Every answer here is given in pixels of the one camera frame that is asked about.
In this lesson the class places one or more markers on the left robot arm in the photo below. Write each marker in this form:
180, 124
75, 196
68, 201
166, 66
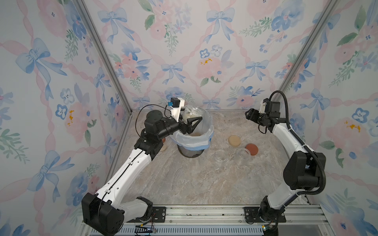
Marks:
104, 210

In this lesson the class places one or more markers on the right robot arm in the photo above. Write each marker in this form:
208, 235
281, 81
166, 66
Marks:
277, 202

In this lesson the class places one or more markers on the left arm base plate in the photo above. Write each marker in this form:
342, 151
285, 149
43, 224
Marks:
155, 214

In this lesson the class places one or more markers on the white trash bag liner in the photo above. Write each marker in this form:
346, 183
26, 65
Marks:
202, 135

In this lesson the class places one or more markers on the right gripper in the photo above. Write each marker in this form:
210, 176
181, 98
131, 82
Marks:
253, 113

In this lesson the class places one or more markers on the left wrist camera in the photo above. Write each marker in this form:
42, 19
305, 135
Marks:
176, 104

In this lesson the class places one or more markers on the glass jar with rice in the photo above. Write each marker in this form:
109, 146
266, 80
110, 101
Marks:
221, 156

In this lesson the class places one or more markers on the rice pile in bag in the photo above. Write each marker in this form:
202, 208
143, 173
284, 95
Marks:
195, 134

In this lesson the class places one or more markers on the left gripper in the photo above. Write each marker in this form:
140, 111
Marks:
188, 129

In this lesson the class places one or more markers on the aluminium front rail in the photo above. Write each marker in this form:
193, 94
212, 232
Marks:
228, 220

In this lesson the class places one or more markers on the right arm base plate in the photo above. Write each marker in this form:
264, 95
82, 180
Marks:
254, 214

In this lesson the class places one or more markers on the green lid jar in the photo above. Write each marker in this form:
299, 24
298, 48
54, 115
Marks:
192, 112

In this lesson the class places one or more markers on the black mesh trash bin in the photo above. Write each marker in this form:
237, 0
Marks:
189, 153

